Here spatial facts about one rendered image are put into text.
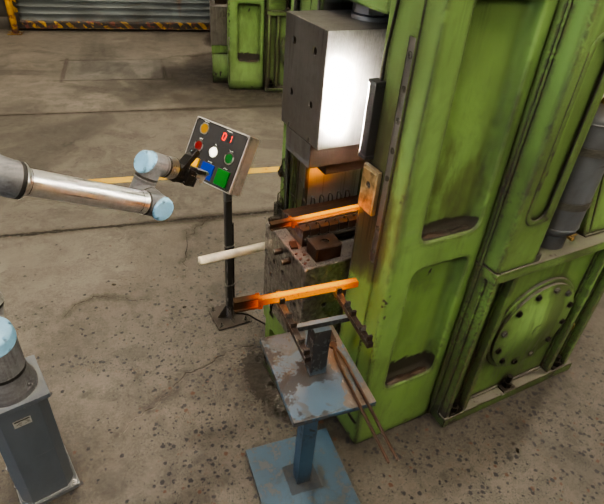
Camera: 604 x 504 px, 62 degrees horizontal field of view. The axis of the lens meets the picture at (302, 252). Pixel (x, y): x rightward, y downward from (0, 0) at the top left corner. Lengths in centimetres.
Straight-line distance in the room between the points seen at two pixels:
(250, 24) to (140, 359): 472
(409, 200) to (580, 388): 188
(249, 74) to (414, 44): 529
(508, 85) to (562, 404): 185
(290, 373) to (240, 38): 536
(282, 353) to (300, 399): 21
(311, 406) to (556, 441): 152
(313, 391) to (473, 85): 112
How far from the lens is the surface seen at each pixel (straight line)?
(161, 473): 249
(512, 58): 183
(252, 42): 675
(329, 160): 195
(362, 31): 178
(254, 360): 285
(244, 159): 236
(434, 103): 158
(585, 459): 294
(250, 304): 171
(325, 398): 179
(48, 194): 177
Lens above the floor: 211
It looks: 35 degrees down
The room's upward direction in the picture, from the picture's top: 5 degrees clockwise
